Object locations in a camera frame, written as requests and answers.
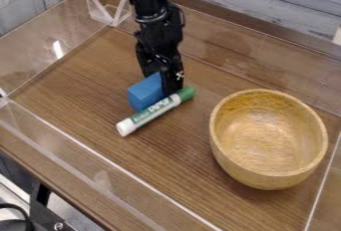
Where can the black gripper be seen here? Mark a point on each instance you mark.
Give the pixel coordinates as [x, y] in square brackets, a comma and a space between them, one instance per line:
[159, 36]

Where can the blue block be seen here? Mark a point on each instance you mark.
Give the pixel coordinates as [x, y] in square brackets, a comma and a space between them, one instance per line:
[146, 92]

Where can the green white marker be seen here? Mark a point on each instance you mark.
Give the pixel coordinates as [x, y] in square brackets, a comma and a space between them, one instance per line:
[140, 118]

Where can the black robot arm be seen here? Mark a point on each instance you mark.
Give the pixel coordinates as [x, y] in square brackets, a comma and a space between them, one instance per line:
[154, 8]

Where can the brown wooden bowl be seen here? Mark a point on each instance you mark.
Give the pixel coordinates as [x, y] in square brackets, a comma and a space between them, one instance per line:
[267, 138]

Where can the clear acrylic tray walls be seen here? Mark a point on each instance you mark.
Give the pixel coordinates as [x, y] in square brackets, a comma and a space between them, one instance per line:
[65, 69]

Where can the black table leg bracket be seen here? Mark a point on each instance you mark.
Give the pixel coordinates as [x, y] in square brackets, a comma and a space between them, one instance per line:
[41, 214]

